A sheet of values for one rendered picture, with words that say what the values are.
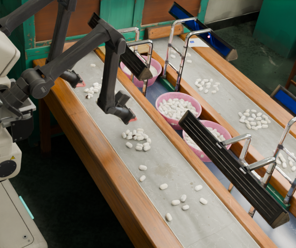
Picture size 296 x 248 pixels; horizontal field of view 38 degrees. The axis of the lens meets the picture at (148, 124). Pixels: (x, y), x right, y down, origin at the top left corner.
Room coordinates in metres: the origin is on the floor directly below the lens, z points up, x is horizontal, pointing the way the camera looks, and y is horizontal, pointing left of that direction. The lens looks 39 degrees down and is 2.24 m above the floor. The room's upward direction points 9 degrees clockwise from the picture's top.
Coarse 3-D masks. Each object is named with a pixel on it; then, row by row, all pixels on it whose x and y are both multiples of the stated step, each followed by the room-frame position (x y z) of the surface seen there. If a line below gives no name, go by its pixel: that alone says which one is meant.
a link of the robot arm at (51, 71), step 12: (108, 24) 1.55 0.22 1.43; (84, 36) 1.51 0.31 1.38; (96, 36) 1.50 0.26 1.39; (108, 36) 1.53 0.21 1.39; (120, 36) 1.57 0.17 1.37; (72, 48) 1.46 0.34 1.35; (84, 48) 1.46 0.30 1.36; (60, 60) 1.41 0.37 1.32; (72, 60) 1.43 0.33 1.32; (24, 72) 1.36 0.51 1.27; (48, 72) 1.36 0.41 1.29; (60, 72) 1.40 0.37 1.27; (36, 84) 1.30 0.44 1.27; (48, 84) 1.33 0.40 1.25; (36, 96) 1.30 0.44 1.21
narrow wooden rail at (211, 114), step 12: (156, 60) 2.45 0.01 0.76; (168, 72) 2.33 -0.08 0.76; (180, 84) 2.22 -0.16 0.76; (192, 96) 2.11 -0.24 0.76; (204, 108) 2.01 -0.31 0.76; (216, 120) 1.92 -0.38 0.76; (240, 144) 1.74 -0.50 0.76; (252, 156) 1.66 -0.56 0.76; (264, 168) 1.59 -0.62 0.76; (276, 180) 1.52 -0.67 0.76
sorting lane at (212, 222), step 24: (96, 72) 2.23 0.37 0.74; (96, 96) 1.98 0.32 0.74; (96, 120) 1.78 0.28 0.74; (120, 120) 1.81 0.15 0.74; (144, 120) 1.84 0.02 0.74; (120, 144) 1.62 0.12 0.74; (168, 144) 1.68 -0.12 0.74; (168, 168) 1.50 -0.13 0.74; (192, 168) 1.53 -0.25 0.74; (168, 192) 1.35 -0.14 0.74; (192, 192) 1.37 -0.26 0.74; (192, 216) 1.23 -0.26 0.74; (216, 216) 1.25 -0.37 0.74; (192, 240) 1.10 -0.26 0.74; (216, 240) 1.12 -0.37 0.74; (240, 240) 1.14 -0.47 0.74
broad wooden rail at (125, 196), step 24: (48, 96) 2.00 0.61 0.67; (72, 96) 1.92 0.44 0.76; (72, 120) 1.72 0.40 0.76; (72, 144) 1.70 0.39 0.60; (96, 144) 1.56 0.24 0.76; (96, 168) 1.46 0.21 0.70; (120, 168) 1.42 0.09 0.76; (120, 192) 1.28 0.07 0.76; (144, 192) 1.32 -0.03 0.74; (120, 216) 1.25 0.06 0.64; (144, 216) 1.17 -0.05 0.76; (144, 240) 1.09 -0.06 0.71; (168, 240) 1.07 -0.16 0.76
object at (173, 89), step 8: (176, 24) 2.33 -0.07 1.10; (192, 32) 2.22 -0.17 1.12; (200, 32) 2.25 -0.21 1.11; (168, 48) 2.32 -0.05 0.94; (184, 48) 2.20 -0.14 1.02; (168, 56) 2.32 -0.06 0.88; (184, 56) 2.20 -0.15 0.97; (168, 64) 2.30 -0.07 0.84; (160, 80) 2.33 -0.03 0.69; (168, 88) 2.26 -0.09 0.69; (176, 88) 2.20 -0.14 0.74
